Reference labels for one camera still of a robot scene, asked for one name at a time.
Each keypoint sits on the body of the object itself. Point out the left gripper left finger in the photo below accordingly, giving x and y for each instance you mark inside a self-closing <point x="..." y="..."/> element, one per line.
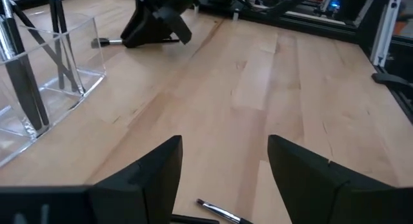
<point x="151" y="185"/>

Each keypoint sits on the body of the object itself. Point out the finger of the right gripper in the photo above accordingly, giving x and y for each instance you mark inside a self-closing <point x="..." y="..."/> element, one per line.
<point x="177" y="24"/>
<point x="142" y="30"/>

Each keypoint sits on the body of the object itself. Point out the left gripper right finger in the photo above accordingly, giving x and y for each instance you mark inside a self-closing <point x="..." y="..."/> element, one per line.
<point x="316" y="191"/>

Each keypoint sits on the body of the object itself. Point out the thin black pencil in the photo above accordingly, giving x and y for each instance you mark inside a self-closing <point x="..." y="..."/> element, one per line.
<point x="103" y="42"/>

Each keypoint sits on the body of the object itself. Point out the silver-black pencil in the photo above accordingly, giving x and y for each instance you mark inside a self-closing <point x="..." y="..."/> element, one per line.
<point x="219" y="212"/>

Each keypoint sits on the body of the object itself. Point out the thick black pen foreground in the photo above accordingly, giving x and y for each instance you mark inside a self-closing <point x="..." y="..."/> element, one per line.
<point x="69" y="46"/>

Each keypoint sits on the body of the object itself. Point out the slim black makeup brush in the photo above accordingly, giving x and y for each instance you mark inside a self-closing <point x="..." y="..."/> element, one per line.
<point x="42" y="43"/>

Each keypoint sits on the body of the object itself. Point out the large powder makeup brush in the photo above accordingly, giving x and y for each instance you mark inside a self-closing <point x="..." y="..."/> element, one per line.
<point x="22" y="88"/>

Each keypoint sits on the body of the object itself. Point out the clear acrylic organizer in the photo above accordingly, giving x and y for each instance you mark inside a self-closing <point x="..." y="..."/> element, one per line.
<point x="87" y="49"/>

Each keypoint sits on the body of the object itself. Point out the silver aluminium extrusion post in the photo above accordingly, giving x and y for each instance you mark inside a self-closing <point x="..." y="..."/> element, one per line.
<point x="385" y="30"/>

